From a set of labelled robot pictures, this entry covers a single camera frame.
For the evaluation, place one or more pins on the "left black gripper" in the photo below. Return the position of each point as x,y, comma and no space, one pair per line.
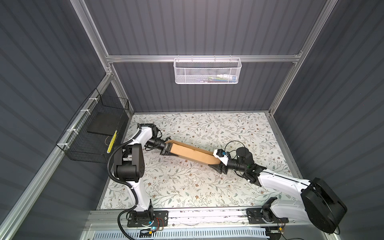
166,149

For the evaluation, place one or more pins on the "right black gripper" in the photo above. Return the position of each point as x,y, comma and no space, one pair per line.
219,168

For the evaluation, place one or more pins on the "brown cardboard box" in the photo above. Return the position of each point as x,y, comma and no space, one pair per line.
192,153

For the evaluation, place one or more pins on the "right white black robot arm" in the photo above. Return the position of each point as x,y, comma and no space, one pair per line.
314,200

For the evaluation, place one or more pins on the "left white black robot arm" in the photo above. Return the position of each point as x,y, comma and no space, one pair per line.
129,163

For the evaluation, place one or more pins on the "yellow green striped tool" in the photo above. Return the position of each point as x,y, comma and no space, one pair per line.
112,142

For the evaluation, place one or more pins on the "black foam pad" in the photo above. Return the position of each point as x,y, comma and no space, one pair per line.
104,124

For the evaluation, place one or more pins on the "markers in white basket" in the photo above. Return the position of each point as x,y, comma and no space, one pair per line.
225,78

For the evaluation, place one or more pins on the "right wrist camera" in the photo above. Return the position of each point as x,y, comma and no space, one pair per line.
222,156

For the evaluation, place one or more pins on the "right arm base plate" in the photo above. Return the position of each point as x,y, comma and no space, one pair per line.
261,216

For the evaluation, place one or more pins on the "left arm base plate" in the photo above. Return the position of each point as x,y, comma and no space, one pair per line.
148,219

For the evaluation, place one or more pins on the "white perforated cable tray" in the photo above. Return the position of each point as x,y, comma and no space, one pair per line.
244,233

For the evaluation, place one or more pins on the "black wire basket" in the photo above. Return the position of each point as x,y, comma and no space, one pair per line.
78,144

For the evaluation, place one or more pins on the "white wire mesh basket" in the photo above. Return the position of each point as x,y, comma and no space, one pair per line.
189,71

